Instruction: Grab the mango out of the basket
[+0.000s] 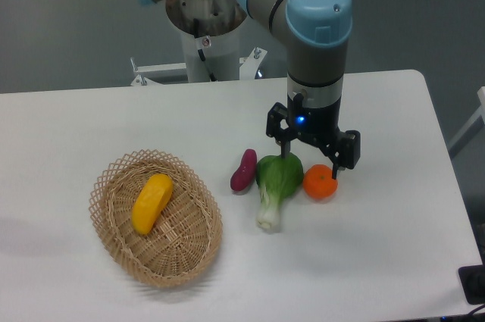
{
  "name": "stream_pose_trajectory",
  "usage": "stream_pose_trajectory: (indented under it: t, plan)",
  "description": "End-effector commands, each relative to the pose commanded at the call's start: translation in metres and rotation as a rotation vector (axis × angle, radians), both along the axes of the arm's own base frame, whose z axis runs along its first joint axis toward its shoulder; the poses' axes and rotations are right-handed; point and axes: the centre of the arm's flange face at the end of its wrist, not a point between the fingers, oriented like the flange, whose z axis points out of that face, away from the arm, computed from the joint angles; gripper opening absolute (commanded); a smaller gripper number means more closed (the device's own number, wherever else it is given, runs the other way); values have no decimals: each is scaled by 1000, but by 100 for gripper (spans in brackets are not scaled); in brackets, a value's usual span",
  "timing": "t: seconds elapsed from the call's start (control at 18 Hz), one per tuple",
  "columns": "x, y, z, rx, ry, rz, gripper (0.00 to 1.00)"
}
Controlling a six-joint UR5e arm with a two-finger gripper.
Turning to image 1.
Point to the orange tangerine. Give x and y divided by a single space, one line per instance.
318 183

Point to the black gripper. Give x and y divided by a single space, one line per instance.
317 127

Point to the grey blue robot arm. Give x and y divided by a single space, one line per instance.
315 34

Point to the white frame at right edge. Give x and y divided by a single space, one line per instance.
472 126

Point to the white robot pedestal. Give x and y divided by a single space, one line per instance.
209 31

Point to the purple sweet potato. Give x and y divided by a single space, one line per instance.
244 175

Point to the woven wicker basket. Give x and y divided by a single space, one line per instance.
185 238

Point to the black device at table edge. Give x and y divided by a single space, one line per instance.
472 280

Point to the yellow mango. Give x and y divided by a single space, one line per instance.
151 201

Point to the green bok choy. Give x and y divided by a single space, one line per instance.
277 179

